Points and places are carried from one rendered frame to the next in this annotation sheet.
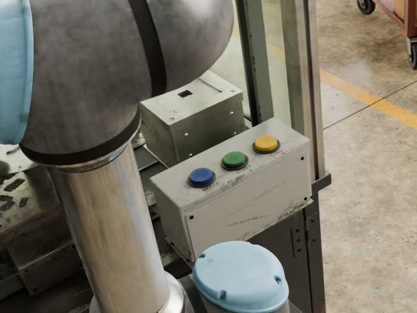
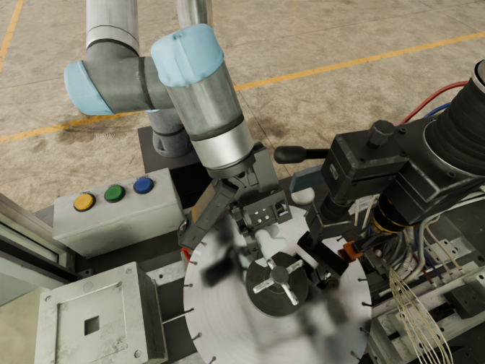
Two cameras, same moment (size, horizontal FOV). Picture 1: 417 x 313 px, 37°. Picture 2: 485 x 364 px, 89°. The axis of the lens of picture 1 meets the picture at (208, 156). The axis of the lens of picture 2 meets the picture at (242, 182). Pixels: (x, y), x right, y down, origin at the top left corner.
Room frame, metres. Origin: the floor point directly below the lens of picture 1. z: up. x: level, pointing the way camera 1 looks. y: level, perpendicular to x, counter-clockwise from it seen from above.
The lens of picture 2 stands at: (1.21, 0.30, 1.42)
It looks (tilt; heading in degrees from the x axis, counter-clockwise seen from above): 55 degrees down; 185
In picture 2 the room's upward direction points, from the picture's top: straight up
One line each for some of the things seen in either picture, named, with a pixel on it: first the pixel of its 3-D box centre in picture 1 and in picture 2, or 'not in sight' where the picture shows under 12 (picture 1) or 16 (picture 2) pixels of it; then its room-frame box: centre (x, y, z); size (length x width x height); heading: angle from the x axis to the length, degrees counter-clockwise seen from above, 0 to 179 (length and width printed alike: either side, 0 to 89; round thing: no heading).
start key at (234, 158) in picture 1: (234, 161); (115, 193); (0.91, -0.04, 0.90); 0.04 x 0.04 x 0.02
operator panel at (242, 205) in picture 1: (235, 190); (127, 213); (0.92, -0.04, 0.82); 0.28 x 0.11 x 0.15; 116
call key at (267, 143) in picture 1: (266, 145); (84, 202); (0.94, -0.11, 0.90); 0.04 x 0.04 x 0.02
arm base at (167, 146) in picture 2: not in sight; (172, 132); (0.58, -0.01, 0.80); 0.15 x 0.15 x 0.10
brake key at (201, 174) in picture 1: (201, 178); (143, 185); (0.88, 0.02, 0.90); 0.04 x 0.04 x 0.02
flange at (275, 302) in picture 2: not in sight; (276, 281); (1.09, 0.35, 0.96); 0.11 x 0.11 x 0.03
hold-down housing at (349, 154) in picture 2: not in sight; (344, 191); (1.04, 0.40, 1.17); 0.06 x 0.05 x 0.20; 107
